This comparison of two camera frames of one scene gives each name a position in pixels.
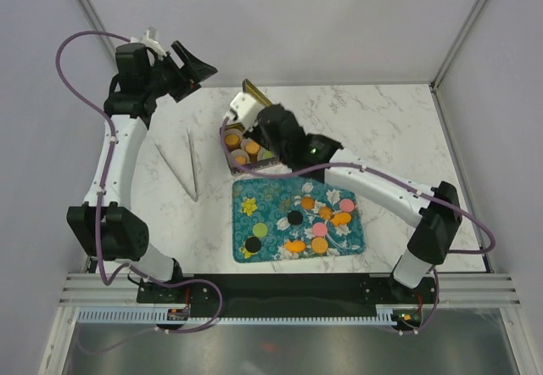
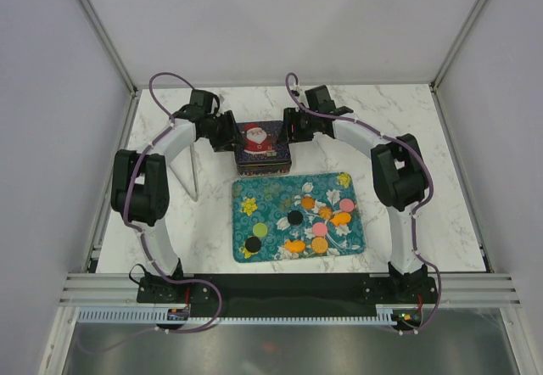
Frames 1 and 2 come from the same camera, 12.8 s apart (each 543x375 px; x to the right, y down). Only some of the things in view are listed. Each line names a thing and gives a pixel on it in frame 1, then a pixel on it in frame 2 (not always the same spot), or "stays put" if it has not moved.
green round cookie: x=260 y=230 stays put
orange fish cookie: x=295 y=246 stays put
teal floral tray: x=298 y=218 stays put
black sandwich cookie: x=294 y=217 stays put
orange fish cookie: x=341 y=218 stays put
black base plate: x=232 y=292 stays put
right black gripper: x=256 y=128 → x=290 y=117
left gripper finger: x=179 y=88 → x=226 y=132
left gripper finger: x=198 y=70 → x=237 y=137
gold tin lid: x=249 y=86 → x=261 y=143
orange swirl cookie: x=325 y=212 stays put
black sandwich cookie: x=253 y=244 stays put
